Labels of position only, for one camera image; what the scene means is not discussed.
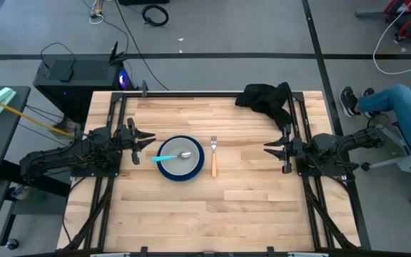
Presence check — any mint green stapler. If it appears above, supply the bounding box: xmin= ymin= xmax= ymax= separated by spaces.
xmin=0 ymin=87 xmax=17 ymax=115

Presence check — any black computer tower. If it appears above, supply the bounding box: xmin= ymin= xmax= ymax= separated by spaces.
xmin=33 ymin=53 xmax=135 ymax=116

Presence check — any dark blue plate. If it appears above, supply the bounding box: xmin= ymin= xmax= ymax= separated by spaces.
xmin=156 ymin=134 xmax=206 ymax=182

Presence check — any coiled black cable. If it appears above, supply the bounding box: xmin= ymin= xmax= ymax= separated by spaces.
xmin=141 ymin=4 xmax=170 ymax=27

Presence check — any grey bowl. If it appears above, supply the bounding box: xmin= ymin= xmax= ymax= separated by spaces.
xmin=161 ymin=138 xmax=201 ymax=176

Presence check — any spoon with teal handle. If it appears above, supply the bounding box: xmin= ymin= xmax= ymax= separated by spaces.
xmin=151 ymin=151 xmax=193 ymax=163

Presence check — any yellow strap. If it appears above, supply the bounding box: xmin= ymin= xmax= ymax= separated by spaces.
xmin=0 ymin=90 xmax=77 ymax=139

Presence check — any white floor cable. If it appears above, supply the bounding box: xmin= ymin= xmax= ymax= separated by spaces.
xmin=372 ymin=0 xmax=411 ymax=76

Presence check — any white and yellow cable bundle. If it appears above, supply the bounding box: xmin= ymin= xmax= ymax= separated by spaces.
xmin=88 ymin=0 xmax=106 ymax=26

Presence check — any black antenna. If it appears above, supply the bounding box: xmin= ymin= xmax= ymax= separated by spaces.
xmin=108 ymin=41 xmax=128 ymax=66

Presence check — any black metal table frame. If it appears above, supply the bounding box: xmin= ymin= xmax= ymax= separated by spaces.
xmin=62 ymin=91 xmax=362 ymax=257

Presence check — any fork with orange handle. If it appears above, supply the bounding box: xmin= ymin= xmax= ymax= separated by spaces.
xmin=210 ymin=135 xmax=218 ymax=178

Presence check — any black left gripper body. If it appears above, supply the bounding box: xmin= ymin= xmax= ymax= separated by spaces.
xmin=116 ymin=117 xmax=141 ymax=166

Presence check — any small black box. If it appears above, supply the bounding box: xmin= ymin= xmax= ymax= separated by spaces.
xmin=59 ymin=68 xmax=75 ymax=83

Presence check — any black cloth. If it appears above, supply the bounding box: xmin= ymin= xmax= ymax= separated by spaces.
xmin=234 ymin=81 xmax=294 ymax=134

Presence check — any long black floor cable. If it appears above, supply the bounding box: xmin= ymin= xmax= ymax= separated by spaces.
xmin=113 ymin=0 xmax=173 ymax=93

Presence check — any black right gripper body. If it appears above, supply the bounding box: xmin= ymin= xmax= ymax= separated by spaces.
xmin=283 ymin=124 xmax=303 ymax=175

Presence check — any person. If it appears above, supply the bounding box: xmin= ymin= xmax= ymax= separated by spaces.
xmin=339 ymin=81 xmax=411 ymax=168

